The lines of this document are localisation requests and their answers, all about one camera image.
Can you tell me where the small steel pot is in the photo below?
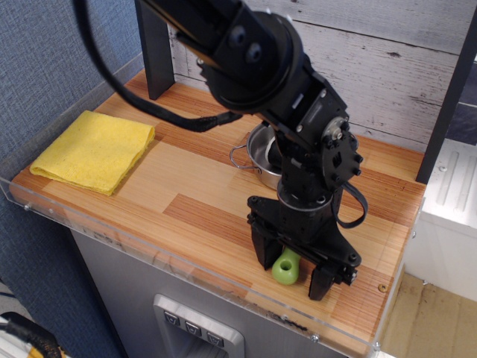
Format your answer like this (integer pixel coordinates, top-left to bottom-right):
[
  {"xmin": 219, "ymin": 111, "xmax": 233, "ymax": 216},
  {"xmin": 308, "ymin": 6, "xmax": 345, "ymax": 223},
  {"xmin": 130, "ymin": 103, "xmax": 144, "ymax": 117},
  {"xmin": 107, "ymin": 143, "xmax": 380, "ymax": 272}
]
[{"xmin": 230, "ymin": 124, "xmax": 282, "ymax": 190}]

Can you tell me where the green handled grey spatula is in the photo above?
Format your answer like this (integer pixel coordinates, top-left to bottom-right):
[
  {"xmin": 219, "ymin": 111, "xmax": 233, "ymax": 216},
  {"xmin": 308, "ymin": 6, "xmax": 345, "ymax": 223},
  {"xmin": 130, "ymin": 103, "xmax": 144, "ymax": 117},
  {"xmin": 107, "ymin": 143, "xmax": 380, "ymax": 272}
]
[{"xmin": 272, "ymin": 248, "xmax": 301, "ymax": 286}]

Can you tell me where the black vertical post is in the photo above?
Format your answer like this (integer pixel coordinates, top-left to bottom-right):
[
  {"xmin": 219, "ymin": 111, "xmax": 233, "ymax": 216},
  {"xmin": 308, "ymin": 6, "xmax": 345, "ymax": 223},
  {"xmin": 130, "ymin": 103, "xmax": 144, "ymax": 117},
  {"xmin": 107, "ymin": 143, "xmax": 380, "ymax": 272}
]
[
  {"xmin": 416, "ymin": 29, "xmax": 476, "ymax": 184},
  {"xmin": 135, "ymin": 1, "xmax": 175, "ymax": 100}
]

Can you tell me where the grey toy fridge cabinet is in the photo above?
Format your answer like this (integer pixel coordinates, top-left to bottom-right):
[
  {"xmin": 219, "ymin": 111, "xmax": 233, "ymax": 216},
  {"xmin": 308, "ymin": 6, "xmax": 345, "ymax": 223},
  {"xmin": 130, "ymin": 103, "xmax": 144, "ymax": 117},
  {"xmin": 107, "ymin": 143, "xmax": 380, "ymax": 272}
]
[{"xmin": 69, "ymin": 227, "xmax": 351, "ymax": 358}]

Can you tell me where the silver dispenser button panel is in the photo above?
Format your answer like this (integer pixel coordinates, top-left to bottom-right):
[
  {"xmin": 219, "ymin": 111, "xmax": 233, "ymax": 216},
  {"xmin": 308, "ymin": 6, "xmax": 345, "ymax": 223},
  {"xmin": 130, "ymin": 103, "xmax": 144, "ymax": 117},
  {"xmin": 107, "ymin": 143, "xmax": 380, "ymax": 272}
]
[{"xmin": 153, "ymin": 294, "xmax": 245, "ymax": 357}]

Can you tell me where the black right vertical post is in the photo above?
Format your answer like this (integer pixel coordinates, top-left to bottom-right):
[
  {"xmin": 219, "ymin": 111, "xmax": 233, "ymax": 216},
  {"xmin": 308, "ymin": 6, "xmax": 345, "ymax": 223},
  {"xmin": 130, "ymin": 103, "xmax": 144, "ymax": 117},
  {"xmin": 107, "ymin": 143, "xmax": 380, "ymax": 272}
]
[{"xmin": 416, "ymin": 29, "xmax": 476, "ymax": 184}]

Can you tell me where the yellow black object bottom left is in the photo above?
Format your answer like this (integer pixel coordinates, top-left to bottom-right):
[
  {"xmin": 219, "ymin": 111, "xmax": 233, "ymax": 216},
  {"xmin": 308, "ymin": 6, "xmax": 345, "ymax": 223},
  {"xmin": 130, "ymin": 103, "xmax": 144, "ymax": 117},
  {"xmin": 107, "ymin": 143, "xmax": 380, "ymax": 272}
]
[{"xmin": 1, "ymin": 312, "xmax": 68, "ymax": 358}]

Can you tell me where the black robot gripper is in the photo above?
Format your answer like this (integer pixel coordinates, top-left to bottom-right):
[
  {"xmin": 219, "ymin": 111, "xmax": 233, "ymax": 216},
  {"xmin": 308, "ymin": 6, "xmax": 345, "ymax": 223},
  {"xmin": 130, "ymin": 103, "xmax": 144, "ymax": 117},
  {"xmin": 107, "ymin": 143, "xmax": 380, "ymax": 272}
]
[{"xmin": 247, "ymin": 186, "xmax": 362, "ymax": 301}]

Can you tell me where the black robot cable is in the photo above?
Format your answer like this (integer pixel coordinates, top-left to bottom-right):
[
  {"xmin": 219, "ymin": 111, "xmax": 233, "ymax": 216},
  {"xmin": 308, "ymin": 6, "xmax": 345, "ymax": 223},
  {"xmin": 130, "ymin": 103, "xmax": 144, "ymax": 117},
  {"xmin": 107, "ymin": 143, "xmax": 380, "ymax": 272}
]
[{"xmin": 72, "ymin": 0, "xmax": 243, "ymax": 134}]

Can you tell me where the yellow folded cloth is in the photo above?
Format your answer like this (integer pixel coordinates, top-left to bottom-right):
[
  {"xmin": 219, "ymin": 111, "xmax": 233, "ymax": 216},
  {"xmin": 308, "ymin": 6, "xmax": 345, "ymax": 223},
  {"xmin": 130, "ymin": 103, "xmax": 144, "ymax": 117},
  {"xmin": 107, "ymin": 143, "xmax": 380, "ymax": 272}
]
[{"xmin": 30, "ymin": 111, "xmax": 155, "ymax": 196}]

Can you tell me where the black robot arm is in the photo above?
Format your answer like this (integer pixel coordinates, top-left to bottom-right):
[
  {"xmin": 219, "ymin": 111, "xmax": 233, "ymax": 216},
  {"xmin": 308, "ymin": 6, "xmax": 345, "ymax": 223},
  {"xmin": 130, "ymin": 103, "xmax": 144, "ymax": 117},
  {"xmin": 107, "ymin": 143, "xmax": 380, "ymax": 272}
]
[{"xmin": 148, "ymin": 1, "xmax": 364, "ymax": 301}]

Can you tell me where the black left vertical post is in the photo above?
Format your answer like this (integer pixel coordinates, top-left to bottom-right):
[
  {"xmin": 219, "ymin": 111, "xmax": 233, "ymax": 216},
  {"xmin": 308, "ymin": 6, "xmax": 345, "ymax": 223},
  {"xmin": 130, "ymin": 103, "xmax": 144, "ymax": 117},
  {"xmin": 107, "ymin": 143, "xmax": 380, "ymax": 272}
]
[{"xmin": 135, "ymin": 1, "xmax": 175, "ymax": 100}]

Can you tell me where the white ribbed appliance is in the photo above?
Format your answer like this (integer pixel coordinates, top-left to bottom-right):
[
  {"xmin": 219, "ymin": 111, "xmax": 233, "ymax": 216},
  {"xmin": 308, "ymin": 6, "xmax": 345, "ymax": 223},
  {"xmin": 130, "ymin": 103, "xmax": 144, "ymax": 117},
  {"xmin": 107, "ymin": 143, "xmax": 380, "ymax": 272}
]
[{"xmin": 403, "ymin": 139, "xmax": 476, "ymax": 301}]

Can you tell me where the toy sushi roll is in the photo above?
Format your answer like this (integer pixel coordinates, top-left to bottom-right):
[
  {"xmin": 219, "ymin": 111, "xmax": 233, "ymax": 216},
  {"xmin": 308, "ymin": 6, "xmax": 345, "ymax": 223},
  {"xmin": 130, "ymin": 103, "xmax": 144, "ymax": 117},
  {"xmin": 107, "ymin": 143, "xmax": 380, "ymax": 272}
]
[{"xmin": 265, "ymin": 136, "xmax": 282, "ymax": 171}]

